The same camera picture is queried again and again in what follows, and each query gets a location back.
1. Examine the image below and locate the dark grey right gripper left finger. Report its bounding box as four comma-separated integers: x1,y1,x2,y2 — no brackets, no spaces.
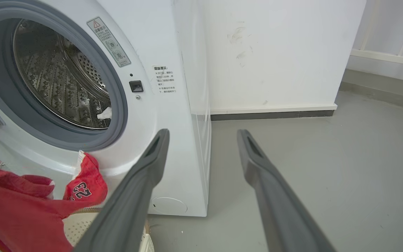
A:
73,128,170,252

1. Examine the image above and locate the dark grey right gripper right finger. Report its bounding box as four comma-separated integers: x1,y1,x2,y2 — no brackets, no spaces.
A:
237,129,337,252

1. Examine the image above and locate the red basketball jersey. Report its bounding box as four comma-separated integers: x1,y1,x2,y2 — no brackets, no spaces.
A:
0,153,108,252

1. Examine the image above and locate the white perforated laundry basket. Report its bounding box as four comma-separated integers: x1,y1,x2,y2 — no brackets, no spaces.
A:
63,207,155,252

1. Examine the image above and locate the white front-load washing machine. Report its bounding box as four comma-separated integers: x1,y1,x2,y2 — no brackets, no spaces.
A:
0,0,212,217

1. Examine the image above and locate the white railing frame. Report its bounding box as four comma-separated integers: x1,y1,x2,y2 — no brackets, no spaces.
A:
350,0,403,68

